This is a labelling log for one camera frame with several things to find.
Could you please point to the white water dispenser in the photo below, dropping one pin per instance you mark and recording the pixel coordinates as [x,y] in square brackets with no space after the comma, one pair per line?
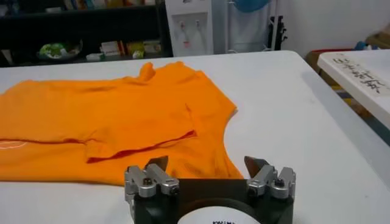
[201,45]

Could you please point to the flat white medicine box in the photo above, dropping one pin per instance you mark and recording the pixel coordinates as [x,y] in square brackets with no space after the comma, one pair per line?
[95,57]

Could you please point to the black folded tripod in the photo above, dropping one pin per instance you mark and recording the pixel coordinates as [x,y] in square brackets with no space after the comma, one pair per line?
[278,33]

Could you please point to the blue water jug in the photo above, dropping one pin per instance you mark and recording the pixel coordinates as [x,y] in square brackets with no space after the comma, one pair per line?
[251,4]

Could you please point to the blue white bag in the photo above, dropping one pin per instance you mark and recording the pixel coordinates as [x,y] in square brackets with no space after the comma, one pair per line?
[361,45]

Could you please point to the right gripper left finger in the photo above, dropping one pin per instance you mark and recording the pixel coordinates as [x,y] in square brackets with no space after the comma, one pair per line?
[166,182]

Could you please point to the open cardboard box red rim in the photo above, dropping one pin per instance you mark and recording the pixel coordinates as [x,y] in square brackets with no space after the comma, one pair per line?
[314,61]

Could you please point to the orange t-shirt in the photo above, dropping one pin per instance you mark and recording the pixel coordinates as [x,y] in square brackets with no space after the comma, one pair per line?
[106,106]

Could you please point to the yellow green medicine box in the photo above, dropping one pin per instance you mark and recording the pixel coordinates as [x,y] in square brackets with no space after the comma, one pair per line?
[135,46]

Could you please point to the white side table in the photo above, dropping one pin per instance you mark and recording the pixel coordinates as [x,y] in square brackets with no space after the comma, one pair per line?
[385,103]

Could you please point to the red white medicine box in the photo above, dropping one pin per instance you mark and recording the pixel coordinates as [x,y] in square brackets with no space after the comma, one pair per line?
[111,48]

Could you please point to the yellow white medicine box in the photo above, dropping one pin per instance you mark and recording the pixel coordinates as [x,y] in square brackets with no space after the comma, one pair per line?
[152,46]

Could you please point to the bowl of green packets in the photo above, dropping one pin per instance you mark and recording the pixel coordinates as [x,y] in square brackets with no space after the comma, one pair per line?
[56,50]

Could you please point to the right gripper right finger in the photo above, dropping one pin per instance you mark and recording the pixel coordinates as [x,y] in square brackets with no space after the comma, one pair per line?
[259,181]

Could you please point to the black shelf unit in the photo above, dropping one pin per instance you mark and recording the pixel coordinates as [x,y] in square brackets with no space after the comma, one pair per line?
[91,27]

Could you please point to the small green white box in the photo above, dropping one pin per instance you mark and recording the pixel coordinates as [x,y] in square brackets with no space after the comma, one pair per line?
[138,54]

